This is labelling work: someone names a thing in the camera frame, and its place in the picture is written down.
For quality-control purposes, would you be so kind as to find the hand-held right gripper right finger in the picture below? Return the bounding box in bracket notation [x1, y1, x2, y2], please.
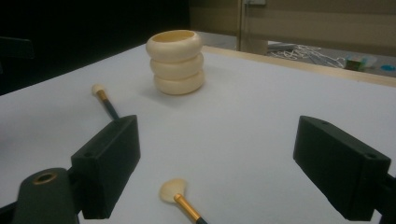
[292, 115, 392, 222]

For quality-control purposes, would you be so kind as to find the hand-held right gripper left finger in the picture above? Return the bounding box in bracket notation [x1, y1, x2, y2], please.
[70, 114, 142, 220]

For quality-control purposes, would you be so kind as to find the round-tip makeup brush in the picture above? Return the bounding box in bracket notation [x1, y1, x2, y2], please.
[91, 83, 121, 121]

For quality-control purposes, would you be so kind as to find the cream ribbed brush holder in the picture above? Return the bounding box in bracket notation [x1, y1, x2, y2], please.
[145, 29, 206, 96]

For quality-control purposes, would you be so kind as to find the small green box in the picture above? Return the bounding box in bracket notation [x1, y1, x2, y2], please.
[346, 57, 362, 71]

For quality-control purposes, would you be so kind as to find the white table sheet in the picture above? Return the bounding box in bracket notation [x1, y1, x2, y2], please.
[0, 43, 396, 224]

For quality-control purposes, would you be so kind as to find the white cable bundle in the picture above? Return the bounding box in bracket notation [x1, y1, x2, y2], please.
[269, 44, 347, 69]

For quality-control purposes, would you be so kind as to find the wooden shelf frame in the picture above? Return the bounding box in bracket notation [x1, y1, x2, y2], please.
[189, 0, 396, 58]

